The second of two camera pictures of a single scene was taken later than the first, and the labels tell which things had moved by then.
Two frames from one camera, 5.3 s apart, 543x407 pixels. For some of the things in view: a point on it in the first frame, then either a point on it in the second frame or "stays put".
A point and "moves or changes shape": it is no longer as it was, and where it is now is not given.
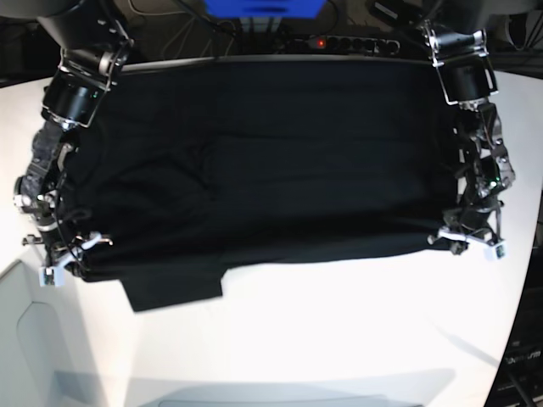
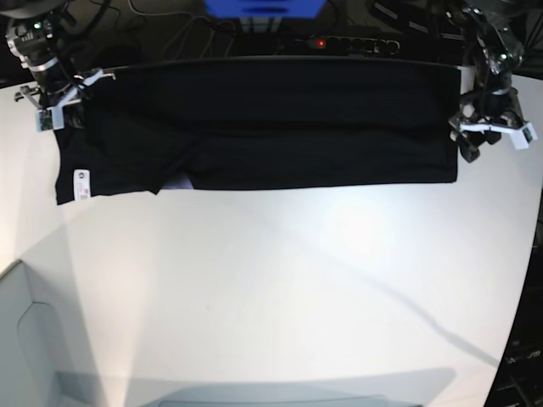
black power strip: x=333 y=45 stays put
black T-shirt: x=198 y=166 moves or changes shape
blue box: x=262 y=9 stays put
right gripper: x=474 y=221 to x=483 y=109
